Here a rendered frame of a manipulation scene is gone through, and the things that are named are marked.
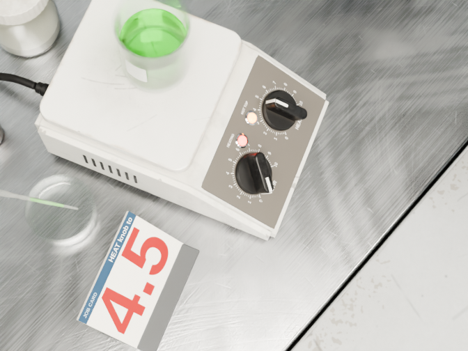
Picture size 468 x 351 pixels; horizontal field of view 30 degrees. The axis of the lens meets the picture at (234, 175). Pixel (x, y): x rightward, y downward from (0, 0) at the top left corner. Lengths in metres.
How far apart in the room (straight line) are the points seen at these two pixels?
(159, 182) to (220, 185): 0.05
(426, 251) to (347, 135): 0.12
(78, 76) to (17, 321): 0.20
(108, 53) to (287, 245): 0.21
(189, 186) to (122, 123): 0.07
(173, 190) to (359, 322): 0.18
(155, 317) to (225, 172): 0.13
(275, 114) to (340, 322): 0.17
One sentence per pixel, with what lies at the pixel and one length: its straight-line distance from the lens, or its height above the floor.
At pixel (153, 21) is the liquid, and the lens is 0.63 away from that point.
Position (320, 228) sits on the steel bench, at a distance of 0.72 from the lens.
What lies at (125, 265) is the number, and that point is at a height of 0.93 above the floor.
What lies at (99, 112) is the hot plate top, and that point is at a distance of 0.65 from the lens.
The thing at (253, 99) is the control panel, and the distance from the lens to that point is 0.68.
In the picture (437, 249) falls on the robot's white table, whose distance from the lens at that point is 0.73.
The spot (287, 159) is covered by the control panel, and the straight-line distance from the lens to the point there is 0.69.
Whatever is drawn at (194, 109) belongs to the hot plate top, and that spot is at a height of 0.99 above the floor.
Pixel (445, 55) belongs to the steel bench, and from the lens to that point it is 0.79.
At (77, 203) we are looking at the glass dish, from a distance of 0.72.
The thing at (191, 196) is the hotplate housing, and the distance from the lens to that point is 0.66.
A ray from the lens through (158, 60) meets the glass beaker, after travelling 0.59.
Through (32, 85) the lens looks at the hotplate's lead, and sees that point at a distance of 0.72.
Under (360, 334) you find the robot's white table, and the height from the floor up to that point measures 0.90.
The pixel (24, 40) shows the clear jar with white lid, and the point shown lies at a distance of 0.73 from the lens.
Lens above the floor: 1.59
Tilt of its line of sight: 74 degrees down
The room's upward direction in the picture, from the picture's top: 10 degrees clockwise
